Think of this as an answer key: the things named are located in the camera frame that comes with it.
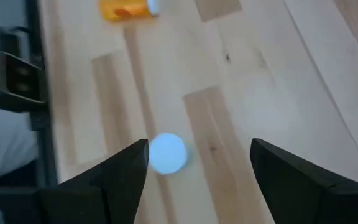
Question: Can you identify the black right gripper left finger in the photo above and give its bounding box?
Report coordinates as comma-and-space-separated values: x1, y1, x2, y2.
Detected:
0, 138, 150, 224

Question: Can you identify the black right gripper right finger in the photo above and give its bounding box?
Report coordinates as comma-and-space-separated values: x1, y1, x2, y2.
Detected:
249, 138, 358, 224

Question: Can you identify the green medicine bottle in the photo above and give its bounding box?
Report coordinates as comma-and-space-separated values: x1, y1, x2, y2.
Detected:
149, 133, 192, 175

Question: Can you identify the small orange medicine bottle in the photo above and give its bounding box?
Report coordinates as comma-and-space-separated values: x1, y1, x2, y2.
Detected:
98, 0, 162, 23

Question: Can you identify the black table-level camera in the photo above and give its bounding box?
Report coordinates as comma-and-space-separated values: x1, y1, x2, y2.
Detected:
0, 26, 48, 113

